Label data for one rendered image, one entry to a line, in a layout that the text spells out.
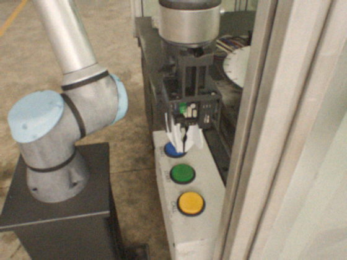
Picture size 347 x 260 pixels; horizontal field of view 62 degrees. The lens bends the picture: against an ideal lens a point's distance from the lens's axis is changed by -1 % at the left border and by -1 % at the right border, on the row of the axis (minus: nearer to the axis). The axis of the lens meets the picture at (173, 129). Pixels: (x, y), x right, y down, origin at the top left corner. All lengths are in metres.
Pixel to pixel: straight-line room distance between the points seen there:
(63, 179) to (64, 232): 0.14
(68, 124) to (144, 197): 1.07
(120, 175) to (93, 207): 1.08
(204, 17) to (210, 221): 0.32
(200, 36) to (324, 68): 0.17
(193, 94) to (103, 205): 0.42
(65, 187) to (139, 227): 0.88
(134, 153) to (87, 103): 1.26
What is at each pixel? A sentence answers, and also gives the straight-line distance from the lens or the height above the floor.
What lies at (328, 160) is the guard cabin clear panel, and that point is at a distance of 0.33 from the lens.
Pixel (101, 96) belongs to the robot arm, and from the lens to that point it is 0.68.
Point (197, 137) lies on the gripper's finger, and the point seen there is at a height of 1.01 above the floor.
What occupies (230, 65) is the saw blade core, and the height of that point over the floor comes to 0.95.
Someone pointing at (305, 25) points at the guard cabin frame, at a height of 1.25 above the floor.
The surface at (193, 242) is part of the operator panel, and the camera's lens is 0.48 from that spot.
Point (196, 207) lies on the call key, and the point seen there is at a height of 0.91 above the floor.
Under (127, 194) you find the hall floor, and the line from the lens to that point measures 1.69.
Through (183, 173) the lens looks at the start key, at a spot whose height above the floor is 0.91.
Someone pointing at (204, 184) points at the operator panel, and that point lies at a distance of 0.55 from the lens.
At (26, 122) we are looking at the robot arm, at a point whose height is 0.97.
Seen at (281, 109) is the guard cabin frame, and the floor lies 1.19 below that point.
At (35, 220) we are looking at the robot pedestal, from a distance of 0.74.
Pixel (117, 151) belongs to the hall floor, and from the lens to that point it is 1.95.
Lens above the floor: 1.31
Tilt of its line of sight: 39 degrees down
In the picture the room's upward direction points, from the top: straight up
